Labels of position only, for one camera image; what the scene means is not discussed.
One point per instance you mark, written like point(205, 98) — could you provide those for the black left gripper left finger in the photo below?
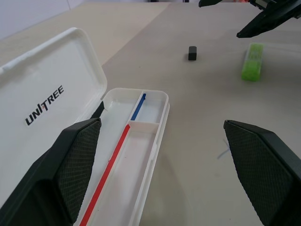
point(70, 164)

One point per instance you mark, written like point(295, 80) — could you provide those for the small black eraser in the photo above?
point(192, 53)

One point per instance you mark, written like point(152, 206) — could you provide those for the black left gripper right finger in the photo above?
point(265, 169)

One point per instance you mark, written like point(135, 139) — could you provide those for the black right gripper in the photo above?
point(264, 3)

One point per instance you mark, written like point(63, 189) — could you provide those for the white plastic pencil case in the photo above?
point(131, 164)

